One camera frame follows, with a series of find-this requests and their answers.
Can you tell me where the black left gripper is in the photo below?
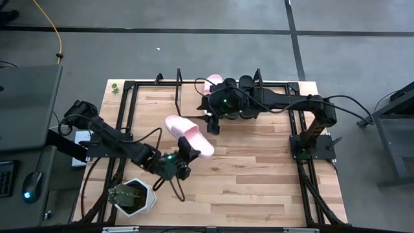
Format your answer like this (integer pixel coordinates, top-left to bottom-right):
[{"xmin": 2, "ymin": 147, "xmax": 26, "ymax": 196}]
[{"xmin": 149, "ymin": 136, "xmax": 202, "ymax": 181}]

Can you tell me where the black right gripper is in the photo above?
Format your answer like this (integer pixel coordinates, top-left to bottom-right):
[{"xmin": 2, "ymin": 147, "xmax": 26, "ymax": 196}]
[{"xmin": 196, "ymin": 80, "xmax": 244, "ymax": 121}]

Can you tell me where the pink foam slide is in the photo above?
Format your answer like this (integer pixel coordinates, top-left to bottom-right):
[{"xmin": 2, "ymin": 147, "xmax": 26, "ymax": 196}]
[
  {"xmin": 164, "ymin": 115, "xmax": 215, "ymax": 159},
  {"xmin": 202, "ymin": 74, "xmax": 224, "ymax": 96}
]

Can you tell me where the black ribbed slide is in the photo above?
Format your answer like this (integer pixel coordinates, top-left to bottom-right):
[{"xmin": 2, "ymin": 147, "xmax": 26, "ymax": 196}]
[
  {"xmin": 239, "ymin": 74, "xmax": 261, "ymax": 120},
  {"xmin": 222, "ymin": 77, "xmax": 242, "ymax": 121}
]

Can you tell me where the black metal shoe shelf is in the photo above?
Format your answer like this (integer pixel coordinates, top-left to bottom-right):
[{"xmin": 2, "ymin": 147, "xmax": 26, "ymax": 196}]
[{"xmin": 174, "ymin": 67, "xmax": 268, "ymax": 122}]

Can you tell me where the white hexagonal plant pot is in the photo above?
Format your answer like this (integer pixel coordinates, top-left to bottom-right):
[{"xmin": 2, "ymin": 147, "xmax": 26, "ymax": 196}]
[{"xmin": 113, "ymin": 177, "xmax": 158, "ymax": 218}]

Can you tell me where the green cactus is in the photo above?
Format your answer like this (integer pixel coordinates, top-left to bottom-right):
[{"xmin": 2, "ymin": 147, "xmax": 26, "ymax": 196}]
[{"xmin": 107, "ymin": 183, "xmax": 142, "ymax": 208}]

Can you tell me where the small white box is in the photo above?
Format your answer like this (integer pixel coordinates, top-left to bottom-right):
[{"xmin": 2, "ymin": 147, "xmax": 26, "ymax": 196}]
[{"xmin": 71, "ymin": 130, "xmax": 94, "ymax": 168}]

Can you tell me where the dark grey desk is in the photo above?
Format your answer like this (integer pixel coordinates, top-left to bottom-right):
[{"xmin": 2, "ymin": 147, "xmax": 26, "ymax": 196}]
[{"xmin": 0, "ymin": 145, "xmax": 85, "ymax": 229}]

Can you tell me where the black computer mouse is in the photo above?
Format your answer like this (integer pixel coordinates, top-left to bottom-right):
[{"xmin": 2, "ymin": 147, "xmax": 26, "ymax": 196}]
[{"xmin": 21, "ymin": 170, "xmax": 44, "ymax": 204}]

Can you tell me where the grey flat monitor slab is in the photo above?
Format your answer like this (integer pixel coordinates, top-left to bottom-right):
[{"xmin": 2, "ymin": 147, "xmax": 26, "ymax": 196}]
[{"xmin": 0, "ymin": 64, "xmax": 63, "ymax": 153}]

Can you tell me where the black keyboard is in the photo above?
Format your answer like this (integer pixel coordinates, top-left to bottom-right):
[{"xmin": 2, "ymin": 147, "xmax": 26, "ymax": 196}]
[{"xmin": 0, "ymin": 161, "xmax": 16, "ymax": 199}]

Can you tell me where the grey metal cart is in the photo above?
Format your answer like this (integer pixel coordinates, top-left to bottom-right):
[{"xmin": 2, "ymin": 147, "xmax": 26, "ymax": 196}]
[{"xmin": 371, "ymin": 80, "xmax": 414, "ymax": 188}]

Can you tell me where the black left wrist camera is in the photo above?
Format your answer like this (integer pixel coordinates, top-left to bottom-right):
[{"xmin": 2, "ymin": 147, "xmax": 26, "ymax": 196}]
[{"xmin": 176, "ymin": 165, "xmax": 192, "ymax": 181}]

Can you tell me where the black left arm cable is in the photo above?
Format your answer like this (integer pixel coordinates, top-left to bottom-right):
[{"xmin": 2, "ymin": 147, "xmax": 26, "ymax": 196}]
[{"xmin": 57, "ymin": 113, "xmax": 187, "ymax": 202}]

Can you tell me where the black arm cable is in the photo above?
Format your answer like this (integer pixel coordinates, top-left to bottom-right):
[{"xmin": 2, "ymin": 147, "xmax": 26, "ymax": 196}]
[
  {"xmin": 57, "ymin": 113, "xmax": 187, "ymax": 202},
  {"xmin": 193, "ymin": 76, "xmax": 373, "ymax": 126}
]

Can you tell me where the black aluminium table frame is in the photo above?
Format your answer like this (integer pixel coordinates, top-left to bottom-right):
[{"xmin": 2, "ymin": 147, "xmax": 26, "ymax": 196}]
[{"xmin": 77, "ymin": 68, "xmax": 349, "ymax": 227}]

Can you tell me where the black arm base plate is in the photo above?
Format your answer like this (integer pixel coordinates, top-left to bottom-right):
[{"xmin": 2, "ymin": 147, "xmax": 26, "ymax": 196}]
[
  {"xmin": 290, "ymin": 134, "xmax": 337, "ymax": 161},
  {"xmin": 86, "ymin": 131, "xmax": 133, "ymax": 159}
]

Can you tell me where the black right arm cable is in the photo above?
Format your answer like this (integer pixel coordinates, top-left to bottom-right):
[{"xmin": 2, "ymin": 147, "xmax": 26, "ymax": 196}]
[{"xmin": 193, "ymin": 76, "xmax": 373, "ymax": 126}]

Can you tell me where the yellow cable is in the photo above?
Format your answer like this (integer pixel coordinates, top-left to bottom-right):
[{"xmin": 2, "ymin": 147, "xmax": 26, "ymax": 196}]
[{"xmin": 32, "ymin": 0, "xmax": 63, "ymax": 65}]

